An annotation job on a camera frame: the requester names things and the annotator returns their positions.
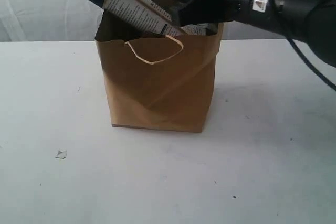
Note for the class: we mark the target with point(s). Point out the long dark noodle package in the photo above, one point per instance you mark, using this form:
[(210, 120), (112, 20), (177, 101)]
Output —
[(147, 15)]

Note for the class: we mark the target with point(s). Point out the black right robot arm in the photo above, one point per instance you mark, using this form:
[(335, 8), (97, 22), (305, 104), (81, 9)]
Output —
[(308, 21)]

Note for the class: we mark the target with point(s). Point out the brown paper bag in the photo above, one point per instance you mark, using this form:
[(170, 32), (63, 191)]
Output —
[(154, 81)]

